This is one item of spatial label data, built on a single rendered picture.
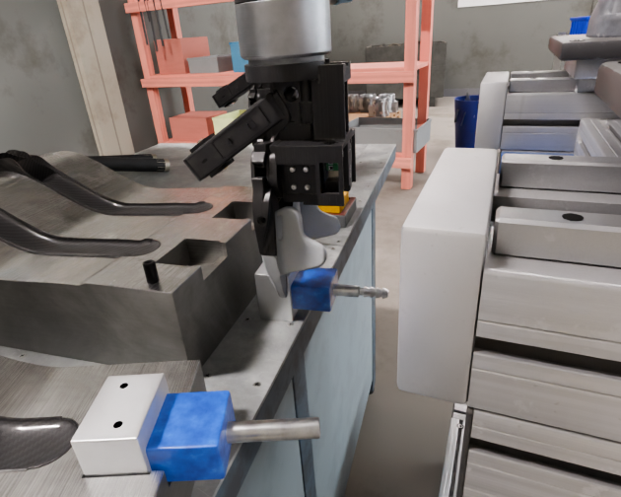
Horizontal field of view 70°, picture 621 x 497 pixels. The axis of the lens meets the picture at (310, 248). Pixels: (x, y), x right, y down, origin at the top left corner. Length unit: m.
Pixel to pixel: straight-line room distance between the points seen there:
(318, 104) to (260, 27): 0.07
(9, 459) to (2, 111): 3.37
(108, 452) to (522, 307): 0.22
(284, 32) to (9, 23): 3.46
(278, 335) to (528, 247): 0.30
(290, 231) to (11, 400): 0.24
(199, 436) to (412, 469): 1.11
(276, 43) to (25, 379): 0.30
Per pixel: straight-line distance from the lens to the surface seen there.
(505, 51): 7.79
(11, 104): 3.68
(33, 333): 0.51
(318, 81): 0.38
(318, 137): 0.38
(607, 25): 0.69
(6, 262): 0.52
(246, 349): 0.43
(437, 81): 6.87
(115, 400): 0.29
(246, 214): 0.54
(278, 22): 0.36
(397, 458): 1.37
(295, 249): 0.40
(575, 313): 0.20
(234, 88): 0.85
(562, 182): 0.28
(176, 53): 4.15
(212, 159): 0.42
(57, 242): 0.55
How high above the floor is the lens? 1.07
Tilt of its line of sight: 26 degrees down
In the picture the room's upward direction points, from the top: 4 degrees counter-clockwise
